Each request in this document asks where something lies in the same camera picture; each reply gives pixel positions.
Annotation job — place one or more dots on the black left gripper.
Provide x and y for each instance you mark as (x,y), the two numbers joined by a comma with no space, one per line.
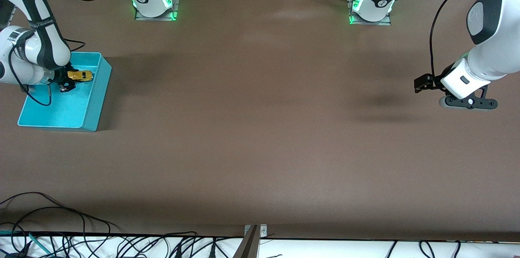
(433,82)

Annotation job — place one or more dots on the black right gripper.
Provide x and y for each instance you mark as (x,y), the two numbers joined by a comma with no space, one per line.
(59,76)

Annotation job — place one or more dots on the yellow beetle toy car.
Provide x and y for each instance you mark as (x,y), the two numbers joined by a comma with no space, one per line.
(83,75)

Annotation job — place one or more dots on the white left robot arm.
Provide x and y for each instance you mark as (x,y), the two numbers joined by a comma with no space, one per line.
(495,46)

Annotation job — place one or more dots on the turquoise plastic bin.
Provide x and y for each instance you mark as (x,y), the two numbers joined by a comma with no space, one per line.
(61,107)

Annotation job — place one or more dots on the black power plug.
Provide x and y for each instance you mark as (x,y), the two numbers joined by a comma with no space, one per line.
(212,251)
(178,252)

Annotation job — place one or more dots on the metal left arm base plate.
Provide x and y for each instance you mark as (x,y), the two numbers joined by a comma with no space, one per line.
(384,23)

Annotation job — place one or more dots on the small metal bracket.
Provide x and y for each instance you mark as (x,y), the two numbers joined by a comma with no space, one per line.
(264,230)

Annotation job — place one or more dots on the grey camera pole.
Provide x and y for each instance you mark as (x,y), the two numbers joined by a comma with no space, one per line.
(248,248)

